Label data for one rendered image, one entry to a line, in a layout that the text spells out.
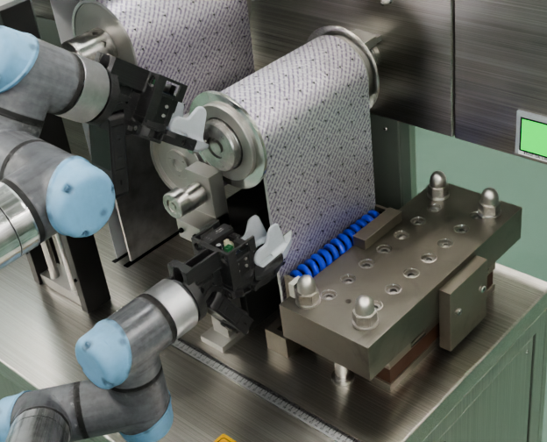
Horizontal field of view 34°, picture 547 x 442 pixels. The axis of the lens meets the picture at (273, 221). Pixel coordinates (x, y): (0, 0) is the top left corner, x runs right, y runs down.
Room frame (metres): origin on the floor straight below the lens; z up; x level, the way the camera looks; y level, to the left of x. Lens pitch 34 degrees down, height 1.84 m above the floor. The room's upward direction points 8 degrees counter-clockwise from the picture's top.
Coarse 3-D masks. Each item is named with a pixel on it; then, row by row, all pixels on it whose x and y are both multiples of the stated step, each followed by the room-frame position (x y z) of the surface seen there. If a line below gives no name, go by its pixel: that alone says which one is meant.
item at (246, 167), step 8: (344, 40) 1.27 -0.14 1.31; (360, 56) 1.25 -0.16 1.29; (368, 80) 1.24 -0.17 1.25; (208, 104) 1.12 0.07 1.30; (216, 104) 1.11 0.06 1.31; (208, 112) 1.12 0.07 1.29; (216, 112) 1.10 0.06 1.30; (224, 112) 1.09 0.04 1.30; (232, 112) 1.09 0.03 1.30; (224, 120) 1.09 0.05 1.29; (232, 120) 1.08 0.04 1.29; (240, 120) 1.08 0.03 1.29; (232, 128) 1.08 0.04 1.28; (240, 128) 1.07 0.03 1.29; (240, 136) 1.07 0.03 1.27; (248, 136) 1.07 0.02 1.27; (248, 144) 1.06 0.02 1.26; (248, 152) 1.07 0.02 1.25; (248, 160) 1.07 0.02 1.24; (240, 168) 1.08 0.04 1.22; (248, 168) 1.07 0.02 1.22; (224, 176) 1.11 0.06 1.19; (232, 176) 1.09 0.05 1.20; (240, 176) 1.08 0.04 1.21
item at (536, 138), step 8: (528, 120) 1.12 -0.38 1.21; (528, 128) 1.12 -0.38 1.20; (536, 128) 1.11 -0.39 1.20; (544, 128) 1.10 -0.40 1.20; (528, 136) 1.12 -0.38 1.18; (536, 136) 1.11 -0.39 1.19; (544, 136) 1.10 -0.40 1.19; (528, 144) 1.12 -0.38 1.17; (536, 144) 1.11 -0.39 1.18; (544, 144) 1.10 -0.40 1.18; (536, 152) 1.11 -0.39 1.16; (544, 152) 1.10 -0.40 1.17
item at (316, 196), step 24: (360, 120) 1.21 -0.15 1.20; (336, 144) 1.17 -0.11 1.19; (360, 144) 1.21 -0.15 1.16; (288, 168) 1.10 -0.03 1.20; (312, 168) 1.13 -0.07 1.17; (336, 168) 1.17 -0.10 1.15; (360, 168) 1.21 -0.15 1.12; (288, 192) 1.09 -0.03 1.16; (312, 192) 1.13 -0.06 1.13; (336, 192) 1.16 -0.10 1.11; (360, 192) 1.20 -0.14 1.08; (288, 216) 1.09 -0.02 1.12; (312, 216) 1.12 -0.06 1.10; (336, 216) 1.16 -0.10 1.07; (360, 216) 1.20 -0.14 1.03; (312, 240) 1.12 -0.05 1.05; (288, 264) 1.08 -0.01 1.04
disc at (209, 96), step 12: (204, 96) 1.13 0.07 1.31; (216, 96) 1.11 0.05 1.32; (228, 96) 1.10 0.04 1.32; (192, 108) 1.15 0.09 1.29; (228, 108) 1.10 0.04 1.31; (240, 108) 1.08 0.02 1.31; (252, 120) 1.07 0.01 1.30; (252, 132) 1.07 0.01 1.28; (264, 144) 1.06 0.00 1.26; (264, 156) 1.05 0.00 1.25; (264, 168) 1.06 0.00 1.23; (228, 180) 1.11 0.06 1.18; (240, 180) 1.09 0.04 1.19; (252, 180) 1.08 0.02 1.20
